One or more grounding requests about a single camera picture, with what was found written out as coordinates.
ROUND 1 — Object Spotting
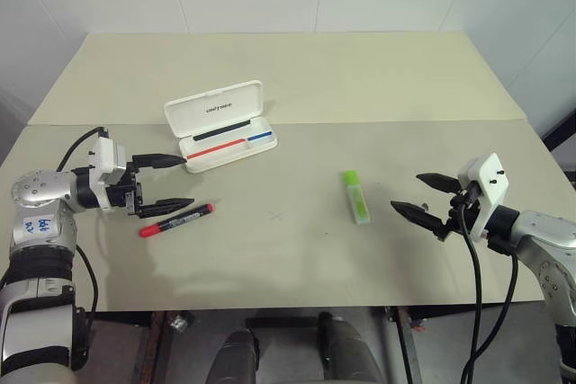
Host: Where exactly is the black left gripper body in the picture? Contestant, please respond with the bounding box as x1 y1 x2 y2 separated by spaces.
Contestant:
105 162 146 219

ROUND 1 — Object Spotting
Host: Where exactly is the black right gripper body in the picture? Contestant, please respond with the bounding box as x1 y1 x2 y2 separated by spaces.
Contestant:
433 179 483 242

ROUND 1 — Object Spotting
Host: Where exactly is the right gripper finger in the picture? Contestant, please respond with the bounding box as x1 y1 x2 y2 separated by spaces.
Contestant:
390 201 446 235
416 172 462 196

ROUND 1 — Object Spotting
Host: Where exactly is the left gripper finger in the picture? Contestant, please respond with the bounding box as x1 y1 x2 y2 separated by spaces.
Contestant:
137 197 196 219
131 153 188 169

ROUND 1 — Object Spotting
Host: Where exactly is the red and black marker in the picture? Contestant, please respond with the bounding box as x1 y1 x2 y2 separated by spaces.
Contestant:
139 203 216 239

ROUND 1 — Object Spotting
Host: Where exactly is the green highlighter pen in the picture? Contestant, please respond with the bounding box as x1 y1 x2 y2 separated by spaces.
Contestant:
341 169 373 227

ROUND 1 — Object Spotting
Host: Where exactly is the white plastic pencil case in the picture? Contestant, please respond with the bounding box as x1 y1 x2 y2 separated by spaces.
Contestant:
163 80 279 175

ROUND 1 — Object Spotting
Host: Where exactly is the red pen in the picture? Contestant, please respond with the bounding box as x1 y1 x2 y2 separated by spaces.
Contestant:
185 138 248 162

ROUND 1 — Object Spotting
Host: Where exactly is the black pen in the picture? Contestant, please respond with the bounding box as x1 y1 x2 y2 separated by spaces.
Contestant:
193 117 254 142

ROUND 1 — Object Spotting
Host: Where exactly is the grey metal table leg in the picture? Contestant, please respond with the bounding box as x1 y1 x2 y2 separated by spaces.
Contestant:
384 306 427 384

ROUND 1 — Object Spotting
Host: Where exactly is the rusty brown metal bar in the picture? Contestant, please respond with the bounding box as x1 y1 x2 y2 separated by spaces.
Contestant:
137 310 170 384

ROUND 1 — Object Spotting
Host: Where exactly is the dark grey rounded shape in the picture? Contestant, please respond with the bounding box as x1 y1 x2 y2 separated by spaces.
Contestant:
214 328 262 384
317 311 383 384

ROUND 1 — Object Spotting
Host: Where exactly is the black horizontal bar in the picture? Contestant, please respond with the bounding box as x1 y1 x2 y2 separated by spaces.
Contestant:
245 315 325 330

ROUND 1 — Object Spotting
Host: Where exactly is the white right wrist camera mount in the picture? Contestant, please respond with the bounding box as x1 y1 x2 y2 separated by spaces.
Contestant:
457 153 510 241

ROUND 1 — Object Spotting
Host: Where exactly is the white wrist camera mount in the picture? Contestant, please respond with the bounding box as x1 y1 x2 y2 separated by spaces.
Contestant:
87 129 136 213
457 153 510 241

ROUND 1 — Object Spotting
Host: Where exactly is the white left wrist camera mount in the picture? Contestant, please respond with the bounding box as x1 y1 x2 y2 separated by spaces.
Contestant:
87 129 136 213

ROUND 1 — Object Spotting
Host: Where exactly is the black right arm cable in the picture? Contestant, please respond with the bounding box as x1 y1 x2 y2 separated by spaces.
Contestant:
458 192 521 384

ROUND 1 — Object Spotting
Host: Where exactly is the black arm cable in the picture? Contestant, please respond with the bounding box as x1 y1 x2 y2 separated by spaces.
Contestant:
458 192 521 384
56 126 112 358

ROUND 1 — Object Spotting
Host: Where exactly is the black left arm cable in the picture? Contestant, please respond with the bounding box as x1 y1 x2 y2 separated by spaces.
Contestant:
56 126 112 358

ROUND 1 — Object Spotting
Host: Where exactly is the black metal frame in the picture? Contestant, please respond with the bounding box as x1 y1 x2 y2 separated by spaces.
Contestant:
539 104 576 165

